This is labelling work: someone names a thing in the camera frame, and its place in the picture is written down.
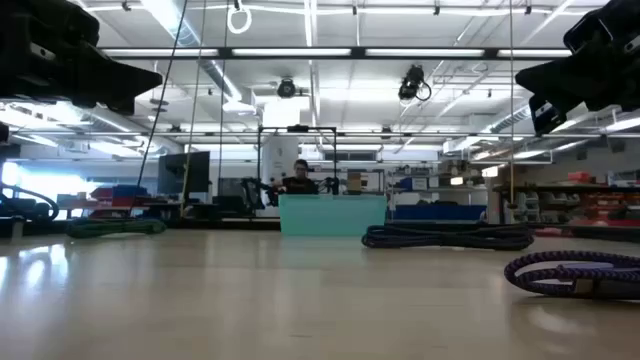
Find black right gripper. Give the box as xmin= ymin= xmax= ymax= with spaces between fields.
xmin=515 ymin=0 xmax=640 ymax=136

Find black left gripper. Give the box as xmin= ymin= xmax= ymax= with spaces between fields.
xmin=0 ymin=0 xmax=164 ymax=116

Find green braided USB-C cable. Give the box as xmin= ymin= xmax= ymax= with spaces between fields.
xmin=65 ymin=218 xmax=167 ymax=239

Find black braided USB-C cable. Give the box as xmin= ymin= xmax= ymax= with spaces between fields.
xmin=360 ymin=223 xmax=535 ymax=252

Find purple braided USB-C cable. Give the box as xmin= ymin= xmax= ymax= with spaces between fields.
xmin=503 ymin=250 xmax=640 ymax=301

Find thin vertical pole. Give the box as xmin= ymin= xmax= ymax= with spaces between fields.
xmin=508 ymin=0 xmax=516 ymax=207

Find storage shelf rack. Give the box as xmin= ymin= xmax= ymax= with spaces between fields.
xmin=491 ymin=171 xmax=640 ymax=227

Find red and blue boxes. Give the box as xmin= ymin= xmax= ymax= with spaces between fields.
xmin=88 ymin=184 xmax=151 ymax=207

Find black computer monitor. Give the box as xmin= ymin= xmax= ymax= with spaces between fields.
xmin=157 ymin=151 xmax=212 ymax=196

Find black overhead light bar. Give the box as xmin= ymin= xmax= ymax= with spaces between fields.
xmin=98 ymin=46 xmax=574 ymax=62

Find blue storage bins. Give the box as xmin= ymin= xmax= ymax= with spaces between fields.
xmin=393 ymin=203 xmax=488 ymax=222

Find person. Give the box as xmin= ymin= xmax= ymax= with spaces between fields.
xmin=281 ymin=158 xmax=319 ymax=196

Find teal plastic bin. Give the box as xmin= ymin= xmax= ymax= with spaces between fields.
xmin=278 ymin=193 xmax=388 ymax=237

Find black hanging cable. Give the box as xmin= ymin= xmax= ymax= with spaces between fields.
xmin=136 ymin=0 xmax=190 ymax=187

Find black looped hose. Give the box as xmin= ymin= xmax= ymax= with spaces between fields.
xmin=0 ymin=181 xmax=61 ymax=224

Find white looped cable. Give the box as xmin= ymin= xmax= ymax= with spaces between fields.
xmin=226 ymin=3 xmax=253 ymax=36

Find black overhead camera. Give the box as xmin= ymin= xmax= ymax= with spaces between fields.
xmin=397 ymin=64 xmax=433 ymax=104

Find black dome ceiling camera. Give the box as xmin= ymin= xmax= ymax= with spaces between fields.
xmin=276 ymin=77 xmax=298 ymax=99

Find black metal frame station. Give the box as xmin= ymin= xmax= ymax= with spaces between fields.
xmin=256 ymin=124 xmax=339 ymax=197

